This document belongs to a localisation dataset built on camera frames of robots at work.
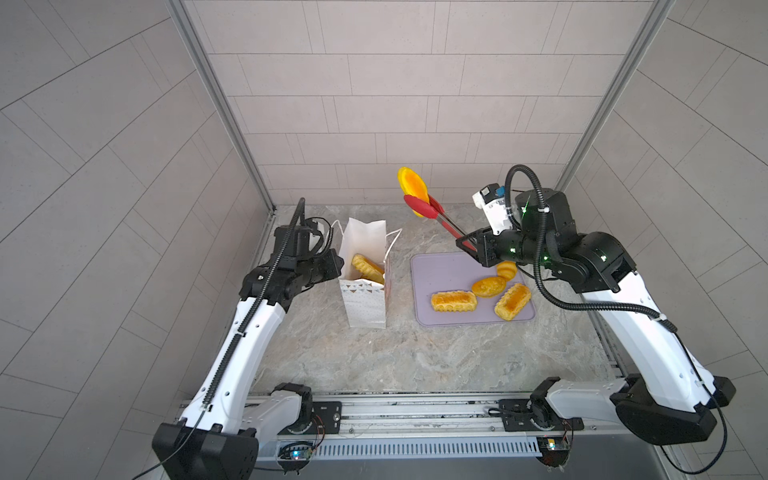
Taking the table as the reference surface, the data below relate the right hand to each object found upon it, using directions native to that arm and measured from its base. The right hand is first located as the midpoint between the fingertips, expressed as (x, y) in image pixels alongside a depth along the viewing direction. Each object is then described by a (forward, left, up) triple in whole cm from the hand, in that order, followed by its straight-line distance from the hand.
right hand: (459, 241), depth 60 cm
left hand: (+6, +24, -11) cm, 28 cm away
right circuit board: (-33, -21, -38) cm, 54 cm away
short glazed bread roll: (0, -18, -32) cm, 37 cm away
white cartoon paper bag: (+10, +23, -24) cm, 35 cm away
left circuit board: (-30, +37, -32) cm, 57 cm away
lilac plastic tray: (+16, +1, -36) cm, 39 cm away
